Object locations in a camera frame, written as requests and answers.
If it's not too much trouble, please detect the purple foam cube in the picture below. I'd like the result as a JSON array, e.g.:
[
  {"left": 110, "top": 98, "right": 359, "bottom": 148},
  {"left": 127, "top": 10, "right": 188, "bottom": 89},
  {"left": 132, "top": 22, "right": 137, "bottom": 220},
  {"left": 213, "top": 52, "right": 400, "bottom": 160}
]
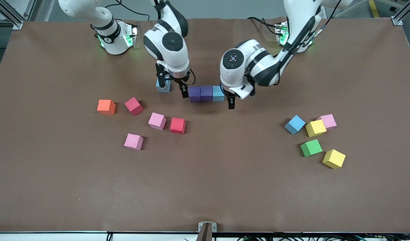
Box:
[
  {"left": 201, "top": 85, "right": 214, "bottom": 102},
  {"left": 189, "top": 86, "right": 202, "bottom": 103}
]

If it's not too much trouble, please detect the red foam cube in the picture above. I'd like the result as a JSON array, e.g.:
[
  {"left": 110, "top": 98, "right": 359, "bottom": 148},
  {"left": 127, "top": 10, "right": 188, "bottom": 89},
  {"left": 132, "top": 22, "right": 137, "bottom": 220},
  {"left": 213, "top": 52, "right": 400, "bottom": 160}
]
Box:
[{"left": 170, "top": 117, "right": 186, "bottom": 135}]

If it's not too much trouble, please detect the pink foam cube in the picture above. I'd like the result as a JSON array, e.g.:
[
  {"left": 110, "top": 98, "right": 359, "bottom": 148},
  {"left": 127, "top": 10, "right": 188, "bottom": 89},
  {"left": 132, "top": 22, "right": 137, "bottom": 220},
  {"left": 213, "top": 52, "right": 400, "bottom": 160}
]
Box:
[
  {"left": 148, "top": 112, "right": 167, "bottom": 131},
  {"left": 317, "top": 114, "right": 337, "bottom": 130},
  {"left": 124, "top": 133, "right": 144, "bottom": 151}
]

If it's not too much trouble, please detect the crimson foam cube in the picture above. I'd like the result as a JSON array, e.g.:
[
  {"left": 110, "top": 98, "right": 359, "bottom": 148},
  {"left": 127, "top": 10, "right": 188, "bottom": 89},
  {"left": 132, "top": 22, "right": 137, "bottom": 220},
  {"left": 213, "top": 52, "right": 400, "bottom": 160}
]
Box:
[{"left": 124, "top": 97, "right": 144, "bottom": 116}]

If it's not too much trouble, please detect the orange foam cube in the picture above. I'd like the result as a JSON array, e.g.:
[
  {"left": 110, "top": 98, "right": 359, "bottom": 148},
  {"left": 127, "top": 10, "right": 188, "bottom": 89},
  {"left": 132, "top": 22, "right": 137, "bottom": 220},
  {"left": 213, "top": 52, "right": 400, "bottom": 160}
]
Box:
[{"left": 97, "top": 99, "right": 117, "bottom": 116}]

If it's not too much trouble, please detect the brown table cover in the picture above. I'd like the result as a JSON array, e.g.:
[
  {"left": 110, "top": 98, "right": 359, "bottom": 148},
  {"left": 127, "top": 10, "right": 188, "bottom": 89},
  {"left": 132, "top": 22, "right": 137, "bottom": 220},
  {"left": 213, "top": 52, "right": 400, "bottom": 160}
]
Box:
[{"left": 0, "top": 17, "right": 410, "bottom": 234}]

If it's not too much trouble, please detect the yellow foam cube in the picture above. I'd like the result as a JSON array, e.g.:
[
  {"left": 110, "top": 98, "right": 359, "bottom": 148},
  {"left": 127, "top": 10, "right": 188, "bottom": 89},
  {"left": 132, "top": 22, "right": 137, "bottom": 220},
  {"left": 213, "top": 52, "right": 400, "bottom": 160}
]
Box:
[
  {"left": 322, "top": 149, "right": 346, "bottom": 169},
  {"left": 305, "top": 119, "right": 327, "bottom": 138}
]

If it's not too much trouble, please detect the green foam cube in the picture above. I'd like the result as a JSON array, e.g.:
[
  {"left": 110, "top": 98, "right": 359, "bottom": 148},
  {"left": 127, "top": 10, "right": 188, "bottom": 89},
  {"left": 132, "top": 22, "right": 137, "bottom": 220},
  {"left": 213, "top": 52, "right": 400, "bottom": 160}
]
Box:
[{"left": 300, "top": 139, "right": 323, "bottom": 158}]

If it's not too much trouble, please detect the black base cable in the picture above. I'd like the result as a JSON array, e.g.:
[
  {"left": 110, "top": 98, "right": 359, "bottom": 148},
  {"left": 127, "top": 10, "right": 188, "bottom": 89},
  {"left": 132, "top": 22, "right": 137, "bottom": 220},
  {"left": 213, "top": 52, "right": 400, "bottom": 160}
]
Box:
[{"left": 247, "top": 16, "right": 280, "bottom": 36}]

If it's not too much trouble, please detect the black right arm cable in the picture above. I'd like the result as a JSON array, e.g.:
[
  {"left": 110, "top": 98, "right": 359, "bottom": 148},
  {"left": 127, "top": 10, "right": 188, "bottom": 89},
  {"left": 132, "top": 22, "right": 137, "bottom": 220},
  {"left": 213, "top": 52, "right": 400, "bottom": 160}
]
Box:
[{"left": 114, "top": 0, "right": 151, "bottom": 16}]

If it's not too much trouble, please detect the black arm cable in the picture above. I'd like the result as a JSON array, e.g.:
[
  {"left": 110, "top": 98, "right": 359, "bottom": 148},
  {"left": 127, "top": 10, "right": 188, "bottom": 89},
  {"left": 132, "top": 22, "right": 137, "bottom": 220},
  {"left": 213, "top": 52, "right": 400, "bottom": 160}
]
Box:
[
  {"left": 114, "top": 0, "right": 151, "bottom": 16},
  {"left": 282, "top": 0, "right": 341, "bottom": 54}
]

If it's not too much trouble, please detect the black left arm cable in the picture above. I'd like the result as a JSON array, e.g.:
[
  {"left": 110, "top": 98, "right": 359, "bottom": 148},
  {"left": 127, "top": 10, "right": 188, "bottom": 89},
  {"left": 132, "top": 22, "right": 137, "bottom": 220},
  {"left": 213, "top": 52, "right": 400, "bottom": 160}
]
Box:
[{"left": 282, "top": 0, "right": 341, "bottom": 54}]

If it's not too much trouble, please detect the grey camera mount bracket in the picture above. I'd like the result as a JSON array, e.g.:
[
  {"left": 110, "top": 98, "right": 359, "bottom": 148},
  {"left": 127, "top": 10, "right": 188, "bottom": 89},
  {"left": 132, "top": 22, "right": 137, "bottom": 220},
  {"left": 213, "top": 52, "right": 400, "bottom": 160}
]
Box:
[{"left": 197, "top": 222, "right": 217, "bottom": 241}]

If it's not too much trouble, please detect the aluminium frame profile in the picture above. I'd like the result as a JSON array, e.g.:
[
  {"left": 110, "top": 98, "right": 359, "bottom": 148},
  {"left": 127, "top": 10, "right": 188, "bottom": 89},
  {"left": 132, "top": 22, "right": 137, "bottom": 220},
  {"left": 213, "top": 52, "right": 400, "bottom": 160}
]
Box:
[
  {"left": 0, "top": 0, "right": 36, "bottom": 30},
  {"left": 391, "top": 0, "right": 410, "bottom": 26}
]

